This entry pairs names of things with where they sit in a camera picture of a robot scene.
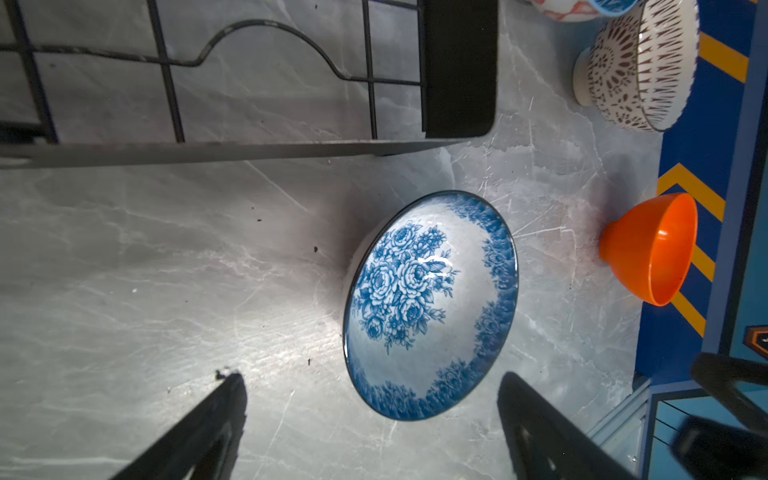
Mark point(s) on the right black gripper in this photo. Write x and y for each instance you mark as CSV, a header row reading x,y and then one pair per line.
x,y
703,446

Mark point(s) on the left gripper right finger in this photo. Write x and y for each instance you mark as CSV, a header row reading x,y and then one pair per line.
x,y
544,444

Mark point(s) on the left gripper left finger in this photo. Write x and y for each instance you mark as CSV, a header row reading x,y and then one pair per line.
x,y
202,445

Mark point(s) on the blue floral bowl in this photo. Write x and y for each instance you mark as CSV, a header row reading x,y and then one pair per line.
x,y
430,297

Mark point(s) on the plain orange bowl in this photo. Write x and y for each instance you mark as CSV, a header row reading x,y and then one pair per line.
x,y
650,248

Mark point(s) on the black wire dish rack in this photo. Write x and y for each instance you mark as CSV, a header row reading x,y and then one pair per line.
x,y
118,83

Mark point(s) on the white brown striped bowl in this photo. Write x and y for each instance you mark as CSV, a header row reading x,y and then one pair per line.
x,y
641,67

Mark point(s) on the dark blue patterned bowl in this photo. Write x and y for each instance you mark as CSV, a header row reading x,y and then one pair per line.
x,y
575,11

